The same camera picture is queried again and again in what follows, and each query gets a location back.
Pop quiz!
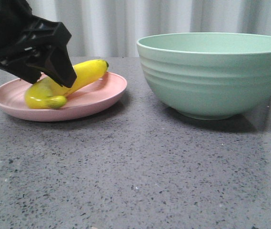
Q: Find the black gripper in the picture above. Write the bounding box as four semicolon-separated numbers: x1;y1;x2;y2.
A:
0;0;77;87

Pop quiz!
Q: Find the yellow banana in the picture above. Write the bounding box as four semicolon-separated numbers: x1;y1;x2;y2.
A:
24;59;109;109

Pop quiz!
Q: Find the pink plate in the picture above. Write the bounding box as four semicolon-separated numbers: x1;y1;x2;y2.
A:
0;72;127;122

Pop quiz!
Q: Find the green ribbed bowl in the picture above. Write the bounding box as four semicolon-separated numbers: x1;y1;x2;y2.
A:
137;32;271;120

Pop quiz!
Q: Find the white curtain backdrop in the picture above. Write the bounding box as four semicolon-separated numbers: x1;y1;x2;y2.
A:
29;0;271;57

